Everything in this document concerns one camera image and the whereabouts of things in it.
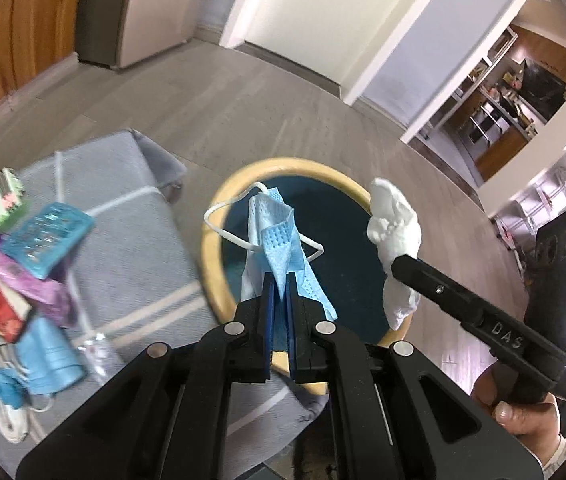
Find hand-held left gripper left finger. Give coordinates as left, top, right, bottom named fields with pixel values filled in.
left=16, top=272, right=276, bottom=480

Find wooden door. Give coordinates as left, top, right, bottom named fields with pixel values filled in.
left=0, top=0, right=89, bottom=131

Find yellow rimmed trash bin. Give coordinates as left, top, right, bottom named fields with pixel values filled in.
left=200, top=156, right=414, bottom=396

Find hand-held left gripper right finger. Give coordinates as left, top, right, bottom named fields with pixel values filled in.
left=283, top=272, right=546, bottom=480

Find person's right hand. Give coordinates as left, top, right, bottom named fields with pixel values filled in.
left=472, top=361, right=564, bottom=456

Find grey checked cloth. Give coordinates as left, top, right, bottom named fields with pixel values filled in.
left=0, top=130, right=324, bottom=480

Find white tissue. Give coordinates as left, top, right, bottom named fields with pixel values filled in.
left=367, top=177, right=422, bottom=331

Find kitchen cabinets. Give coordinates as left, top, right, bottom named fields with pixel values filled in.
left=443, top=25, right=566, bottom=181

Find purple plastic wrapper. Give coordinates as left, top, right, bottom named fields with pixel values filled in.
left=0, top=235, right=71, bottom=328

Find clear plastic wrapper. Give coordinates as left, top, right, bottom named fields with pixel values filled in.
left=78, top=330, right=114, bottom=377

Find white crumpled mask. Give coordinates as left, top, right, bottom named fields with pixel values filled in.
left=0, top=385, right=31, bottom=443

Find white door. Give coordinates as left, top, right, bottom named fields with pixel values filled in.
left=240, top=0, right=436, bottom=93

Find white shelf rack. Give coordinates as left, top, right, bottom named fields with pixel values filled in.
left=493, top=150, right=566, bottom=263

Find teal blister pack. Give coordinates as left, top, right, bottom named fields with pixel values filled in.
left=0, top=202, right=95, bottom=281

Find blue face mask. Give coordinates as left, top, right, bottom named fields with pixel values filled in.
left=204, top=183, right=339, bottom=321
left=13, top=317, right=86, bottom=396

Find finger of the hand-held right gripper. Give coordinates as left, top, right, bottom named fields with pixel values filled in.
left=390, top=254, right=487, bottom=329

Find stainless steel fridge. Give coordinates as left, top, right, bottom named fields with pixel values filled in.
left=76, top=0, right=199, bottom=69

